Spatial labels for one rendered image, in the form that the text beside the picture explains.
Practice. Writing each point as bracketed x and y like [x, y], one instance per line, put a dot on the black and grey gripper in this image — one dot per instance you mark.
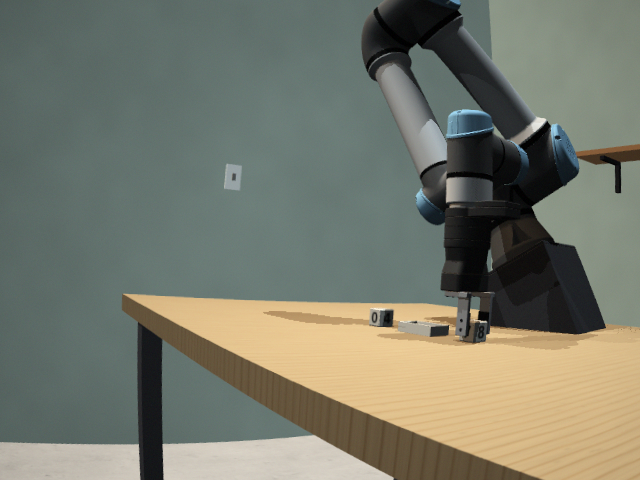
[467, 233]

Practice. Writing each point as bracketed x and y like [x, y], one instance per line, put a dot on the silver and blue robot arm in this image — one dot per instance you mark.
[547, 160]

